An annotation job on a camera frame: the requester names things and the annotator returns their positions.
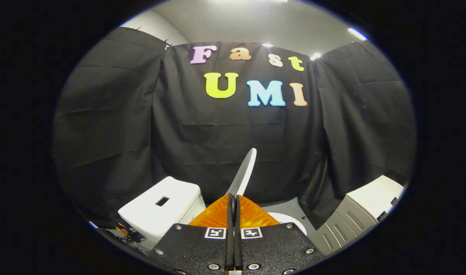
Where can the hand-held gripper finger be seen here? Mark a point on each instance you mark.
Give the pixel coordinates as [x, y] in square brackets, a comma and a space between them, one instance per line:
[238, 229]
[229, 229]

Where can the white toilet lid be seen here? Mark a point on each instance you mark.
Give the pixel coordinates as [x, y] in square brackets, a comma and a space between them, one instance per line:
[243, 172]

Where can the white toilet tank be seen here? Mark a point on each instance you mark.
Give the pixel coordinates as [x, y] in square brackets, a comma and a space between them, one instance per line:
[156, 214]

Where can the black backdrop cloth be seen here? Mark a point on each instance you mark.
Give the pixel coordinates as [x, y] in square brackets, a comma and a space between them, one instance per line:
[217, 133]

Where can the white drawer cabinet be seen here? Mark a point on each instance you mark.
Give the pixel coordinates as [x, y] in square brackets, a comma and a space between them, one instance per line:
[355, 217]

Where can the ceiling light panel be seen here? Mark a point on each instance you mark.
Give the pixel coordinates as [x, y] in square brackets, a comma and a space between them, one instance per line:
[267, 45]
[357, 33]
[315, 56]

